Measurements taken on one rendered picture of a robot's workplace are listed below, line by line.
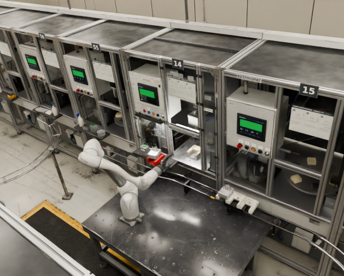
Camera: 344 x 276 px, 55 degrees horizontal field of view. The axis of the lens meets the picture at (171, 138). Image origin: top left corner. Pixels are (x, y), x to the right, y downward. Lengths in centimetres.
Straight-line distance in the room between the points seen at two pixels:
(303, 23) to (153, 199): 406
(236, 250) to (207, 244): 25
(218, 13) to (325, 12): 195
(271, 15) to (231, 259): 453
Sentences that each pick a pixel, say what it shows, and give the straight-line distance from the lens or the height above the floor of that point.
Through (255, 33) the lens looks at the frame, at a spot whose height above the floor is 208.
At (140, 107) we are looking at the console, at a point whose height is 144.
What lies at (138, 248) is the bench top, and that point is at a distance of 306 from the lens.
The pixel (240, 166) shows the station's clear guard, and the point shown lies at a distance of 307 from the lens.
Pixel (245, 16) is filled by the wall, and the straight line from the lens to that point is 658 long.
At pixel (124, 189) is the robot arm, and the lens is 322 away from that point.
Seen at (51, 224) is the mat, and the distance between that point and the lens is 451.
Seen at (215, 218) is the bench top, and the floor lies 68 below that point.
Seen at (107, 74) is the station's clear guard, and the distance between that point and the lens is 367.
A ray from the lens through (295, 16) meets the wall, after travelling 622.
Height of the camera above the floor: 306
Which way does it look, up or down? 34 degrees down
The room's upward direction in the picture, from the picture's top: 6 degrees counter-clockwise
